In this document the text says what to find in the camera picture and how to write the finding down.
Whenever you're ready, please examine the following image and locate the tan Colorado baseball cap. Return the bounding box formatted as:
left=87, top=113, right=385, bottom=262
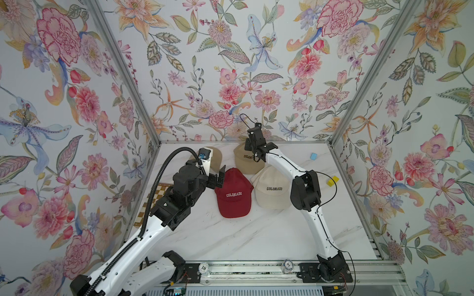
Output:
left=233, top=143, right=265, bottom=175

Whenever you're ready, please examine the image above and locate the maroon cap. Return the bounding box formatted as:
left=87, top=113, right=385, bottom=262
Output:
left=214, top=168, right=254, bottom=219

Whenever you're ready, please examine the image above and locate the cream Colorado baseball cap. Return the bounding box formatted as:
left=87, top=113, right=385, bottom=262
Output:
left=251, top=166, right=291, bottom=210

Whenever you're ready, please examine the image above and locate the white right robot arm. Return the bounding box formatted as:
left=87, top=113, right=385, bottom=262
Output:
left=244, top=123, right=348, bottom=282

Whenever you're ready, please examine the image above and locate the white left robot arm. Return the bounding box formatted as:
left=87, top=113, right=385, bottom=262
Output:
left=70, top=164, right=225, bottom=296

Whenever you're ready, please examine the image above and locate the wooden chessboard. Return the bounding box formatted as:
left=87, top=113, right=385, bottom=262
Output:
left=133, top=182, right=173, bottom=228

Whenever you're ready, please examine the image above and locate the yellow foam block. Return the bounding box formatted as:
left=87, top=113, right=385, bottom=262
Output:
left=327, top=176, right=339, bottom=187

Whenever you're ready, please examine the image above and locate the green circuit board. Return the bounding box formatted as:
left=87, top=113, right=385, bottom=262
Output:
left=166, top=287, right=186, bottom=296

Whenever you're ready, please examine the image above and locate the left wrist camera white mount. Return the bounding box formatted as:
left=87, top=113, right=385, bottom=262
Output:
left=197, top=148, right=213, bottom=175

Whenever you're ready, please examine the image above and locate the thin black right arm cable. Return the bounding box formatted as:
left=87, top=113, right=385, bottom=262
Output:
left=238, top=113, right=357, bottom=296

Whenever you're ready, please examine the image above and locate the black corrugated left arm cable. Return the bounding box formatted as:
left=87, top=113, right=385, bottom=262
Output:
left=83, top=147, right=202, bottom=296

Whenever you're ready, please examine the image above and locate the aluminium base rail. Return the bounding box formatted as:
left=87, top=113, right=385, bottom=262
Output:
left=184, top=260, right=406, bottom=287

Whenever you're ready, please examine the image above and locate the aluminium corner frame post left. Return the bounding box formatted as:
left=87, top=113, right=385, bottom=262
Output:
left=85, top=0, right=161, bottom=148

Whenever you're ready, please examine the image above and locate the aluminium corner frame post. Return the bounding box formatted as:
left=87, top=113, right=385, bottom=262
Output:
left=85, top=0, right=161, bottom=148
left=327, top=1, right=419, bottom=148

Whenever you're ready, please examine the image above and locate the aluminium corner frame post right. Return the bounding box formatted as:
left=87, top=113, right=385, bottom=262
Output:
left=327, top=1, right=419, bottom=148

